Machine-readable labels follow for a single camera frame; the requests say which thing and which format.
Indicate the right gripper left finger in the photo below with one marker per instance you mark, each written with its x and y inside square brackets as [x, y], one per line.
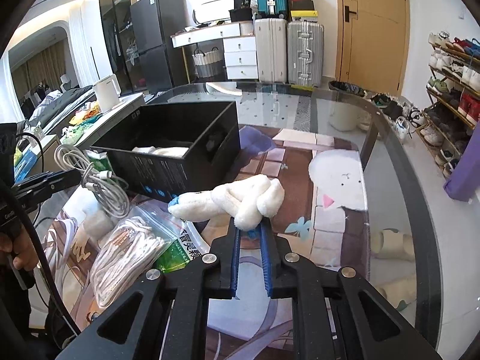
[163, 316]

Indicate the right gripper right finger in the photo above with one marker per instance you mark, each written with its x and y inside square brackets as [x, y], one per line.
[336, 314]

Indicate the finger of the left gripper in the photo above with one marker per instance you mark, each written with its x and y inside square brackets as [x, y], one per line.
[37, 189]

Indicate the white foam sheet piece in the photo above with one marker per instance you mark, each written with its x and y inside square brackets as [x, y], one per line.
[84, 207]

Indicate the large green medicine packet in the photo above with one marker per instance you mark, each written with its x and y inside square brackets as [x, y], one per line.
[187, 247]

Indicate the white knotted soft toy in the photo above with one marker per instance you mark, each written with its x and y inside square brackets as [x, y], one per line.
[247, 201]

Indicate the person left hand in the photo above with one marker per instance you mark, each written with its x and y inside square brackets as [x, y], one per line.
[26, 257]

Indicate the grey side cabinet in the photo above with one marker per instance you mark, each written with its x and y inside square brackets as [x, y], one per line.
[100, 127]

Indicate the white electric kettle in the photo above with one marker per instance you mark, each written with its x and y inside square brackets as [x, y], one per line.
[107, 92]

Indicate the black storage box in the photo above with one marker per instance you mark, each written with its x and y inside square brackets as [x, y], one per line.
[162, 151]

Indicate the white trash bin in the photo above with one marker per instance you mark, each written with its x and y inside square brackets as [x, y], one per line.
[343, 116]

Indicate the black refrigerator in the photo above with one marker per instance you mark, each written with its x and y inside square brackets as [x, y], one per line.
[154, 24]

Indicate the striped laundry basket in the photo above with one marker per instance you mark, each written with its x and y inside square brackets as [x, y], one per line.
[208, 64]

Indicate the shoe rack with shoes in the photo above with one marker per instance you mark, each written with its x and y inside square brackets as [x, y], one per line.
[453, 90]

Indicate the white drawer desk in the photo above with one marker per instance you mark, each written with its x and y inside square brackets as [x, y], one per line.
[237, 45]

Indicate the silver suitcase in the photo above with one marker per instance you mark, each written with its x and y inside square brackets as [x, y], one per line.
[305, 46]

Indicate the white suitcase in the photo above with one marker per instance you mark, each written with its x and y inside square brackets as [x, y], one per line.
[271, 50]

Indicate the wooden door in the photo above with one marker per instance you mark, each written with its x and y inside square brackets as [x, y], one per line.
[372, 43]

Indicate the stacked shoe boxes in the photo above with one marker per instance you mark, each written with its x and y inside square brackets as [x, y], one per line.
[300, 8]

